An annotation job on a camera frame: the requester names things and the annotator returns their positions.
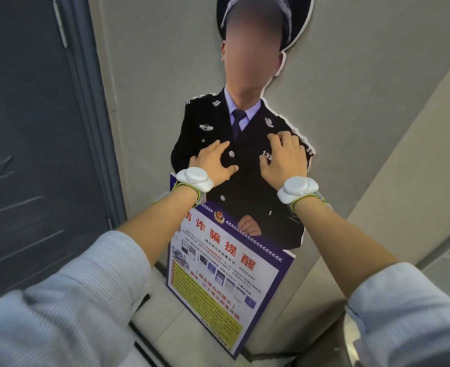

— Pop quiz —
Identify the person's right hand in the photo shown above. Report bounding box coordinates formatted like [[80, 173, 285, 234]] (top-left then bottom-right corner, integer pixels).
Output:
[[259, 131, 309, 191]]

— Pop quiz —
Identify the person's left hand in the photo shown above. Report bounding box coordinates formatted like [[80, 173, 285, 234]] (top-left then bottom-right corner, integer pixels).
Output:
[[188, 140, 240, 187]]

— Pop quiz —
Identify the uniformed officer cardboard cutout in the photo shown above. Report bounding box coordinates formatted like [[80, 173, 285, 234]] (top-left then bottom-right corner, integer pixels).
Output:
[[166, 0, 317, 360]]

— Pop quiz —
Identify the person's right forearm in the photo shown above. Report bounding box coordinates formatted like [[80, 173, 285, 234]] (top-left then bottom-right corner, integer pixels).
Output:
[[292, 195, 401, 299]]

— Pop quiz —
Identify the person's left forearm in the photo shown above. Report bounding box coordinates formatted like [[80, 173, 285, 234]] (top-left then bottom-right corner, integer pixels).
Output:
[[117, 186, 199, 266]]

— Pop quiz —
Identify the dark grey metal door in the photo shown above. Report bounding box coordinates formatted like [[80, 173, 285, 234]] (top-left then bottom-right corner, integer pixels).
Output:
[[0, 0, 113, 307]]

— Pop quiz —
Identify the silver door hinge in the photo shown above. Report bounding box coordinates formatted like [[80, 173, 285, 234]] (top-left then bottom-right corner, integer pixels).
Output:
[[51, 0, 69, 49]]

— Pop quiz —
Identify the person's left shirt sleeve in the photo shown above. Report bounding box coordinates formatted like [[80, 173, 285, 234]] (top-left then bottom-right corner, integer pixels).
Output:
[[0, 230, 152, 367]]

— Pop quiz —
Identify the person's shirt sleeve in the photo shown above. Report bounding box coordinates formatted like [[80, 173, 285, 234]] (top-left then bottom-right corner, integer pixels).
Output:
[[344, 262, 450, 367], [0, 230, 152, 367]]

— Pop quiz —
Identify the person's right shirt sleeve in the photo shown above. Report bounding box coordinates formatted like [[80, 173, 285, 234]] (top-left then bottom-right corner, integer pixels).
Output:
[[344, 262, 450, 367]]

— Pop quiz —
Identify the white wrist tracker green strap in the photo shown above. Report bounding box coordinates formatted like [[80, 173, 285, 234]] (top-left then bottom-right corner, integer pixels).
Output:
[[172, 167, 214, 207], [277, 176, 325, 215]]

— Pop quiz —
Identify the dark grey door frame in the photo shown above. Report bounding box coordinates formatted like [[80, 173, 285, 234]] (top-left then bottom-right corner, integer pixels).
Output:
[[52, 0, 128, 230]]

